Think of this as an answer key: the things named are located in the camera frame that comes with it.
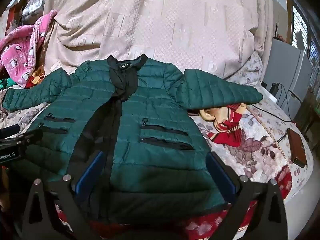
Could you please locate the green puffer jacket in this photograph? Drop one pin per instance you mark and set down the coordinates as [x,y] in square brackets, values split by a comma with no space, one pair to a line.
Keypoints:
[155,100]

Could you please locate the brown leather wallet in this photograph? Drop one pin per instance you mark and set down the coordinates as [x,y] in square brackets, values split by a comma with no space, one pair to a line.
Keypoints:
[297,147]

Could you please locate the white refrigerator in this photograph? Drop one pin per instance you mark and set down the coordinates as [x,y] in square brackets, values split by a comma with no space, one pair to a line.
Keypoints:
[287,67]

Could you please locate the clear plastic bag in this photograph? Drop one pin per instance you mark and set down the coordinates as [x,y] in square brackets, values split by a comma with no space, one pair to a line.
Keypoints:
[33,5]

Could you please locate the window grille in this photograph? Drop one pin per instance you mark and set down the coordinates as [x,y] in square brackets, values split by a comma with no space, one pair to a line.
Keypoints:
[307,30]

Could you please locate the small green cloth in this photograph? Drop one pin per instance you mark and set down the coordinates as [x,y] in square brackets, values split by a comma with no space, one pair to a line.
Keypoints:
[5,83]

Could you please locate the beige patterned blanket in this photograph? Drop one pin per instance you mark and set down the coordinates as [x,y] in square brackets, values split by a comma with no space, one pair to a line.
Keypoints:
[162,17]

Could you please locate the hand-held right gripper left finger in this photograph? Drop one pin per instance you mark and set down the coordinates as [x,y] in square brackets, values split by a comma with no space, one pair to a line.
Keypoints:
[91,172]

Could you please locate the black power adapter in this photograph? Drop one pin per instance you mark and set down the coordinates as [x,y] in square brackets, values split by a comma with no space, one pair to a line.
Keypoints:
[275,88]

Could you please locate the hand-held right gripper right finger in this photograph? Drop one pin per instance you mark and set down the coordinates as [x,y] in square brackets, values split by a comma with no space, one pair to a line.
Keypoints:
[221,172]

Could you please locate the orange patterned cloth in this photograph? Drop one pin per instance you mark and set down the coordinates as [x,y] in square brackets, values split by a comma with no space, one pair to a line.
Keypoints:
[37,76]

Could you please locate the red printed cloth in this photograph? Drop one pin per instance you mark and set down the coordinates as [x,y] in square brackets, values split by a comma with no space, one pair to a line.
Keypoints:
[230,130]

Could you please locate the pink penguin print blanket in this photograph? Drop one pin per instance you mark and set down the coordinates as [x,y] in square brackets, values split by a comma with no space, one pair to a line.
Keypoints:
[20,55]

